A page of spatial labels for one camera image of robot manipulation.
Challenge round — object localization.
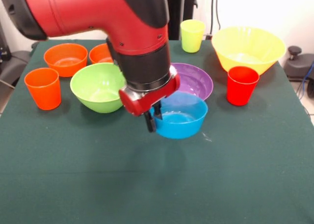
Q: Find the purple bowl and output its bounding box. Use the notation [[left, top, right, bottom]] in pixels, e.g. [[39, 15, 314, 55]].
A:
[[170, 62, 214, 102]]

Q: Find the black hanging cable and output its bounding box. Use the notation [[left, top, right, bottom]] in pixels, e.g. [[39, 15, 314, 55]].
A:
[[210, 0, 222, 36]]

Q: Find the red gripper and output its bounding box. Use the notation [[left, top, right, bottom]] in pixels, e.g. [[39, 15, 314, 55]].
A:
[[119, 73, 181, 133]]

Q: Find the large yellow bowl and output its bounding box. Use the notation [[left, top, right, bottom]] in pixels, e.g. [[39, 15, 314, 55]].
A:
[[211, 25, 287, 75]]

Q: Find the orange cup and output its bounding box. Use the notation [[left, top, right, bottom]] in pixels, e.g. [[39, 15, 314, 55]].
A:
[[24, 67, 62, 111]]

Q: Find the dark grey chair base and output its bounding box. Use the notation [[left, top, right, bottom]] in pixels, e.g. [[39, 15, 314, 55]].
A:
[[0, 50, 31, 87]]

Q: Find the dark green tablecloth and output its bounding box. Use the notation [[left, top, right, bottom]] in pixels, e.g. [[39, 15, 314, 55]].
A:
[[0, 39, 314, 224]]

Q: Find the black chair base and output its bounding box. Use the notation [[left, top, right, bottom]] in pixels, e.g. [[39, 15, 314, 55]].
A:
[[284, 46, 314, 81]]

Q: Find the green bowl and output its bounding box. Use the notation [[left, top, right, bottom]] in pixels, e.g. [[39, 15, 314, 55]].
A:
[[70, 62, 128, 114]]

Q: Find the red cup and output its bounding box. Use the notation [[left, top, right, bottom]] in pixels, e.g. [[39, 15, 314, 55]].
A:
[[226, 66, 260, 106]]

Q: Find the orange bowl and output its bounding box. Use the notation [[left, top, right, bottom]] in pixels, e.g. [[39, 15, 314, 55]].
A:
[[88, 43, 115, 65], [43, 43, 88, 77]]

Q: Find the lime green cup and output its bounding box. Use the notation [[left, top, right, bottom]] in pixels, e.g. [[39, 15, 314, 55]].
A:
[[180, 19, 206, 53]]

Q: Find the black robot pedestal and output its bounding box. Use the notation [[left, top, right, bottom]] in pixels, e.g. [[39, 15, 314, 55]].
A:
[[166, 0, 206, 40]]

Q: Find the blue bowl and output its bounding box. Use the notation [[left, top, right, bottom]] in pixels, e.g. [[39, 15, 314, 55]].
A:
[[152, 91, 209, 140]]

